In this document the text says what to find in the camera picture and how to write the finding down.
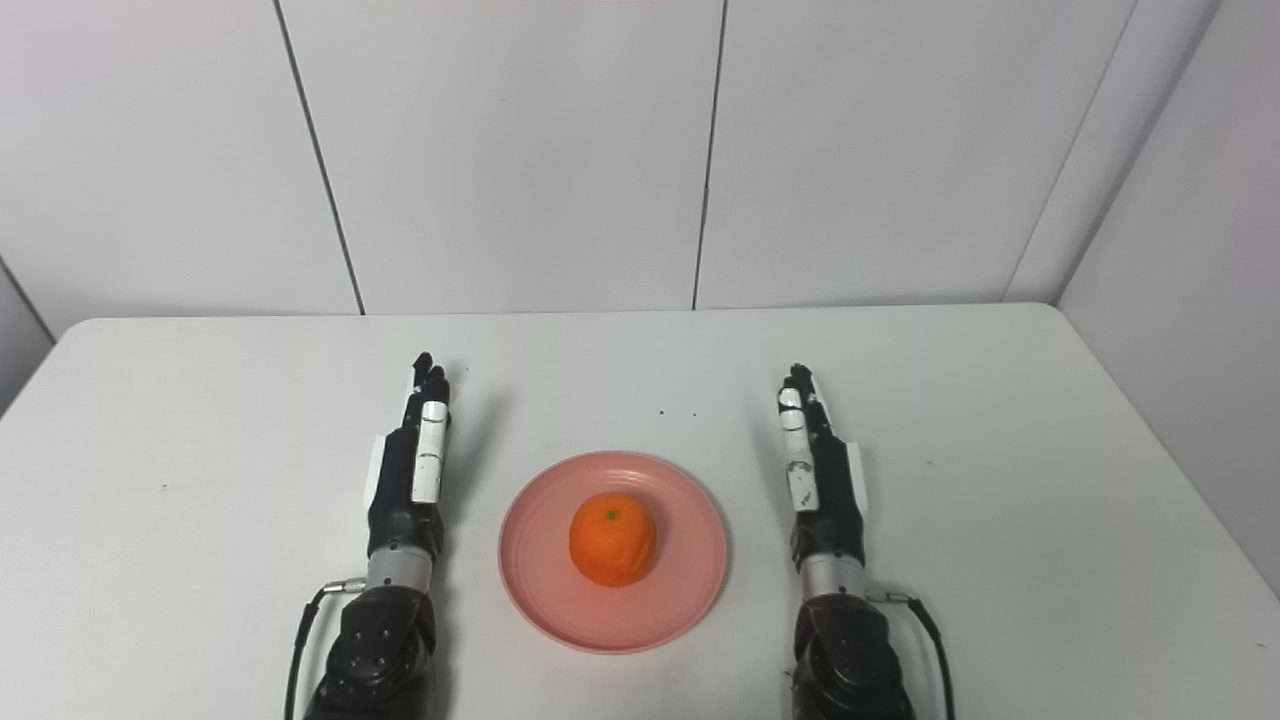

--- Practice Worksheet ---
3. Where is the pink plastic plate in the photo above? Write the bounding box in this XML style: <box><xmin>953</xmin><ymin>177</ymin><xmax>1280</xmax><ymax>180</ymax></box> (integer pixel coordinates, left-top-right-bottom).
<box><xmin>497</xmin><ymin>451</ymin><xmax>729</xmax><ymax>656</ymax></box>

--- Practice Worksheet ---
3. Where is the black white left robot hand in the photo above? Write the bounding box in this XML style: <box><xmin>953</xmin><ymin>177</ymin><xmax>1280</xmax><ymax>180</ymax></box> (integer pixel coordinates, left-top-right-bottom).
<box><xmin>363</xmin><ymin>351</ymin><xmax>452</xmax><ymax>561</ymax></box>

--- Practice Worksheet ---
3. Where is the orange fruit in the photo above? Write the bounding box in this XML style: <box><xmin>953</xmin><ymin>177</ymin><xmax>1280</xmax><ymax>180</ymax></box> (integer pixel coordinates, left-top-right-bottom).
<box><xmin>568</xmin><ymin>491</ymin><xmax>659</xmax><ymax>588</ymax></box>

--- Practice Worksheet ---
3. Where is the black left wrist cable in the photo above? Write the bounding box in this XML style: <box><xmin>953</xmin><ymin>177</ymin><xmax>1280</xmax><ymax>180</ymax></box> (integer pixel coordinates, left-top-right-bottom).
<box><xmin>283</xmin><ymin>578</ymin><xmax>368</xmax><ymax>720</ymax></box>

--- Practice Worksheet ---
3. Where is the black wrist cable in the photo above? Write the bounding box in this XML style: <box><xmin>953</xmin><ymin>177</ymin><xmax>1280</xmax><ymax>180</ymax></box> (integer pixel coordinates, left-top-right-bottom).
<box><xmin>865</xmin><ymin>585</ymin><xmax>956</xmax><ymax>720</ymax></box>
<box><xmin>283</xmin><ymin>578</ymin><xmax>368</xmax><ymax>720</ymax></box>

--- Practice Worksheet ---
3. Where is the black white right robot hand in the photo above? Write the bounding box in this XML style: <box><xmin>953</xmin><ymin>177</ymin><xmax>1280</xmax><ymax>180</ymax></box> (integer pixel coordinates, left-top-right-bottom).
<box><xmin>775</xmin><ymin>363</ymin><xmax>867</xmax><ymax>571</ymax></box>

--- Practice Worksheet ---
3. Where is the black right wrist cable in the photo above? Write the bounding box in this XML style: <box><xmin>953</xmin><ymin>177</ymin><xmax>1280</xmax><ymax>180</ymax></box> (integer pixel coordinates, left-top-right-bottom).
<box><xmin>865</xmin><ymin>585</ymin><xmax>956</xmax><ymax>720</ymax></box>

